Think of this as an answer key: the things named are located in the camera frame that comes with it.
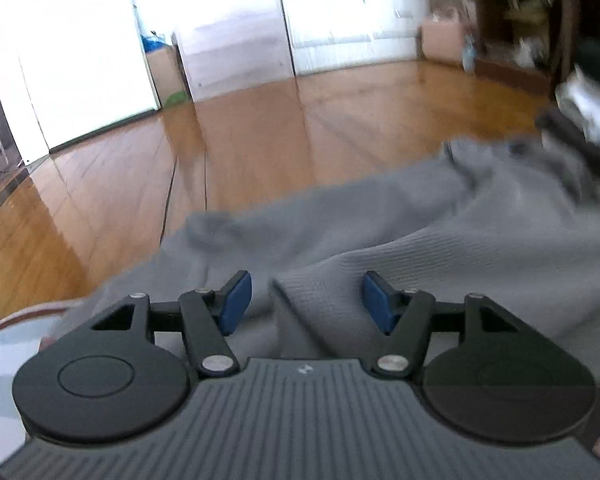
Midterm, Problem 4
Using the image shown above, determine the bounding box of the grey knit garment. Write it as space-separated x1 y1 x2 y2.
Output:
57 140 600 379

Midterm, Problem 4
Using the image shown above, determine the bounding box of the small bottle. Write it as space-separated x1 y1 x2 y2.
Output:
462 35 477 74

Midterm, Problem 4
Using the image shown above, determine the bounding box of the pink box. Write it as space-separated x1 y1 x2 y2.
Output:
420 6 470 65

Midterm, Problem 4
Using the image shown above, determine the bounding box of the patterned play mat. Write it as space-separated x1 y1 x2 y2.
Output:
0 299 83 464

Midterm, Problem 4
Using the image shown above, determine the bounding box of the cardboard box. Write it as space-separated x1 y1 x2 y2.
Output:
146 46 188 108

